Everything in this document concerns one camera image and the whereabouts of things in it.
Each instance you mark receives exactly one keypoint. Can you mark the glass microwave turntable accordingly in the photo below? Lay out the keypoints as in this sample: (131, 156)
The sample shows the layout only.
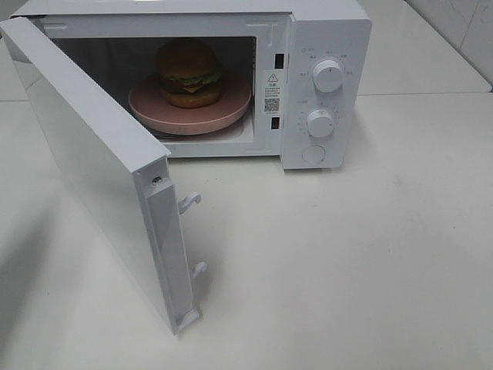
(228, 133)

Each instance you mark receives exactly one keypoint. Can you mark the lower white timer knob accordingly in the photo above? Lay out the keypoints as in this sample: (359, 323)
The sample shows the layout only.
(320, 123)

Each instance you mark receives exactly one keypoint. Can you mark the pink round plate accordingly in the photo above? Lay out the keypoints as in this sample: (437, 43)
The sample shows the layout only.
(152, 110)

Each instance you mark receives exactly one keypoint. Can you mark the round white door button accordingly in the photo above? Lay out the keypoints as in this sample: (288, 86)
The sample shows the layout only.
(314, 154)

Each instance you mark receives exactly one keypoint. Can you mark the burger with lettuce and cheese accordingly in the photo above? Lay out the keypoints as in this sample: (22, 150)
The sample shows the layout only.
(190, 74)

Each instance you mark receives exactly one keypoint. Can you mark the upper white power knob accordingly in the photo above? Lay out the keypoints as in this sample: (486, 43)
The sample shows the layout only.
(328, 74)

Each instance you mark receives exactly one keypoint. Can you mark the white microwave door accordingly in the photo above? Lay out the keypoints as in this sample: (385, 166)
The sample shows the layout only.
(117, 168)

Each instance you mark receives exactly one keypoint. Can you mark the white microwave oven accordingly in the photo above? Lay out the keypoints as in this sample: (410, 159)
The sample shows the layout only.
(273, 45)

